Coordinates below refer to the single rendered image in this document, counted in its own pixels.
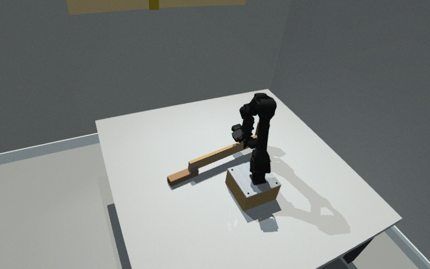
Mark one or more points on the long wooden bed rail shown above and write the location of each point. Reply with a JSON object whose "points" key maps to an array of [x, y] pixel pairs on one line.
{"points": [[216, 155]]}

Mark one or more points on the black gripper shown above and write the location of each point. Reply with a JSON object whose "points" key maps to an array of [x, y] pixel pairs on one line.
{"points": [[250, 141]]}

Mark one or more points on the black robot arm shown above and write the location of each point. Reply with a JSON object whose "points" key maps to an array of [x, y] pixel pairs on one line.
{"points": [[263, 106]]}

